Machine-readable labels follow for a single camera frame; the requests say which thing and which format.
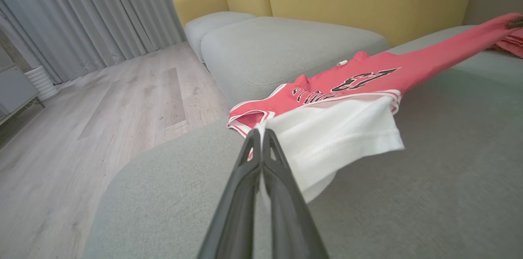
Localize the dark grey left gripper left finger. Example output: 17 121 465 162
197 129 262 259

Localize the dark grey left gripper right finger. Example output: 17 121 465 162
261 129 330 259

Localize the red and white basketball jersey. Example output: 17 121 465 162
227 12 523 204

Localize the grey and yellow sofa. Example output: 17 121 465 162
82 25 523 259

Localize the wide grey sofa seat cushion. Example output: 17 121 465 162
201 17 389 107

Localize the narrow grey sofa seat cushion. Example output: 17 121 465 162
184 11 257 63

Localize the yellow sofa armrest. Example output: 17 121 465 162
173 0 230 27

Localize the white ribbed plant pot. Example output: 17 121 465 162
25 66 60 102

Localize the grey pleated curtain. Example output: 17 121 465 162
0 0 228 84

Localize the white and green TV cabinet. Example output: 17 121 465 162
0 30 46 127

